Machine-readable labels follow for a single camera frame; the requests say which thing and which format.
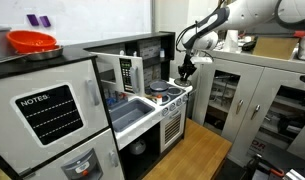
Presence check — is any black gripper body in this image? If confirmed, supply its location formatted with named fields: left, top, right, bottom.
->
left=180, top=53, right=195, bottom=72

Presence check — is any black pot lid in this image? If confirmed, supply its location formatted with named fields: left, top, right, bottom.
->
left=173, top=77, right=193, bottom=88

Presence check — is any grey pot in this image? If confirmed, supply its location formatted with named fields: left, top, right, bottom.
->
left=148, top=80, right=171, bottom=98

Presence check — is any grey toy sink basin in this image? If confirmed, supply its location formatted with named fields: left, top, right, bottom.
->
left=108, top=97, right=157, bottom=134

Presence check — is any white storage cabinet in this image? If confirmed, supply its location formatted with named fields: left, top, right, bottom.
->
left=191, top=45, right=305, bottom=168

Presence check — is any wooden spoon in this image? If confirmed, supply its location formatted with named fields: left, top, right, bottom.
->
left=144, top=93, right=158, bottom=101

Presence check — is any white paper towel roll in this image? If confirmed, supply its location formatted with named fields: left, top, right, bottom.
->
left=223, top=29, right=240, bottom=53

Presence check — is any white toy oven door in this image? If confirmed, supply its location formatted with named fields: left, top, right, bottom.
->
left=159, top=105, right=187, bottom=154

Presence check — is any white toy microwave door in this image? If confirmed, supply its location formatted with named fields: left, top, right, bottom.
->
left=91, top=51, right=146, bottom=98

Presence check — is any toy kitchen playset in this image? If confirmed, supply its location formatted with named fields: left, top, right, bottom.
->
left=0, top=31, right=195, bottom=180

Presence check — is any white toy kettle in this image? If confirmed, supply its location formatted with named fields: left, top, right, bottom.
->
left=129, top=137, right=148, bottom=156

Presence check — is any tan cardboard box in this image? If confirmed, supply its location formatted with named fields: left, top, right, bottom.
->
left=252, top=35, right=300, bottom=61

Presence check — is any toy refrigerator with chalkboard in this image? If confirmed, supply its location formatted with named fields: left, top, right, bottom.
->
left=0, top=54, right=110, bottom=175

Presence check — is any fridge door with dispenser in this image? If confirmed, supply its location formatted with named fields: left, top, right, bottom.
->
left=17, top=127, right=126, bottom=180

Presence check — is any white whiteboard panel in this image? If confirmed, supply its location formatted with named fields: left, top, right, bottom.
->
left=0, top=0, right=154, bottom=47

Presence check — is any red object on box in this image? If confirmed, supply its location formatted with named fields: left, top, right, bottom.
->
left=293, top=28, right=305, bottom=39

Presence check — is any black and red tool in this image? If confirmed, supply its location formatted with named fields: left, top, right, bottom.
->
left=244, top=153, right=286, bottom=180

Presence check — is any silver metal pan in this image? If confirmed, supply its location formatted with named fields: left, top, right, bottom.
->
left=22, top=45, right=65, bottom=62

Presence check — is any purple whiteboard magnet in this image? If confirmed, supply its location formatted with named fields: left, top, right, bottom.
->
left=26, top=13, right=41, bottom=27
left=39, top=15, right=53, bottom=29

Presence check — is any orange plastic colander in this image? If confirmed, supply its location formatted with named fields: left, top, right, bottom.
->
left=5, top=29, right=59, bottom=55

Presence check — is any grey metal container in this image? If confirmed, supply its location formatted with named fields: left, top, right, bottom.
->
left=0, top=25, right=28, bottom=65

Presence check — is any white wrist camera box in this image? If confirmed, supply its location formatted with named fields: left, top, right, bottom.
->
left=191, top=55, right=214, bottom=65

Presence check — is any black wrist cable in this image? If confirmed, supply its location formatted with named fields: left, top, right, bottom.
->
left=175, top=21, right=206, bottom=55

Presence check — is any silver cabinet door handle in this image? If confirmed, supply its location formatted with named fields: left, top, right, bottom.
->
left=250, top=104, right=262, bottom=121
left=235, top=98, right=245, bottom=115

